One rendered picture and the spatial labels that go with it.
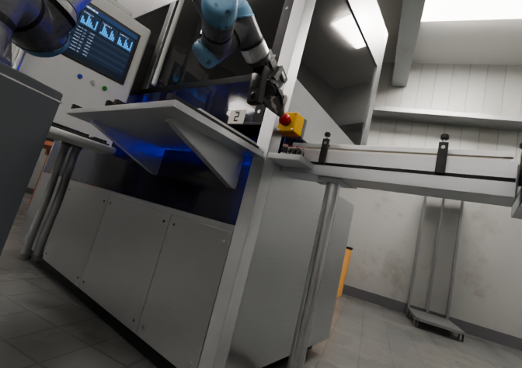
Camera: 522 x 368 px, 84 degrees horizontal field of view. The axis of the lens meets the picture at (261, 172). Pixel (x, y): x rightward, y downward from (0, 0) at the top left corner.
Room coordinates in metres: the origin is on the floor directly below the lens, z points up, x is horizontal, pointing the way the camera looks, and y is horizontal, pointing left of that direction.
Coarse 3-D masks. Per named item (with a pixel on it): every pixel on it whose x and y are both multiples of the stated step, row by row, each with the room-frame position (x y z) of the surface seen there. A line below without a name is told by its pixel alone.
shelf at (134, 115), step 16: (80, 112) 1.05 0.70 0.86; (96, 112) 0.97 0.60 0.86; (112, 112) 0.92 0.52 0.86; (128, 112) 0.87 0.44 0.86; (144, 112) 0.82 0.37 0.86; (160, 112) 0.78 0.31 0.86; (176, 112) 0.74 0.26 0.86; (192, 112) 0.75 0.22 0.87; (128, 128) 1.11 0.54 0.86; (144, 128) 1.04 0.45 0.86; (160, 128) 0.98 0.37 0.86; (208, 128) 0.82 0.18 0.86; (160, 144) 1.29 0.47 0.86; (176, 144) 1.19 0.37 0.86; (224, 144) 0.97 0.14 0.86; (240, 144) 0.92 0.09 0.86
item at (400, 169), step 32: (320, 160) 0.99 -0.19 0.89; (352, 160) 0.93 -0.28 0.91; (384, 160) 0.87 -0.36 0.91; (416, 160) 0.81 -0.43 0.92; (448, 160) 0.77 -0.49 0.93; (480, 160) 0.72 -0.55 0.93; (416, 192) 0.88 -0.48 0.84; (448, 192) 0.78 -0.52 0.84; (480, 192) 0.72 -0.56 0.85; (512, 192) 0.68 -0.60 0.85
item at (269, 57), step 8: (272, 56) 0.82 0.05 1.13; (248, 64) 0.80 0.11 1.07; (256, 64) 0.78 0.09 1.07; (264, 64) 0.80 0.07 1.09; (272, 64) 0.82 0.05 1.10; (272, 72) 0.84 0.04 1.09; (280, 72) 0.84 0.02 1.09; (272, 80) 0.82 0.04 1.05; (280, 80) 0.86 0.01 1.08; (272, 88) 0.83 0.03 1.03
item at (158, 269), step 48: (96, 192) 1.69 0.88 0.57; (288, 192) 1.17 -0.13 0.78; (48, 240) 1.94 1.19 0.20; (96, 240) 1.59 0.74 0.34; (144, 240) 1.34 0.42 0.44; (192, 240) 1.16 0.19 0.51; (288, 240) 1.24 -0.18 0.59; (336, 240) 1.66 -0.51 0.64; (96, 288) 1.50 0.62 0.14; (144, 288) 1.28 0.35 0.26; (192, 288) 1.12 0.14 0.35; (288, 288) 1.31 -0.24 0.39; (336, 288) 1.78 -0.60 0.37; (144, 336) 1.23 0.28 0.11; (192, 336) 1.08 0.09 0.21; (240, 336) 1.10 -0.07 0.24; (288, 336) 1.39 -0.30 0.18
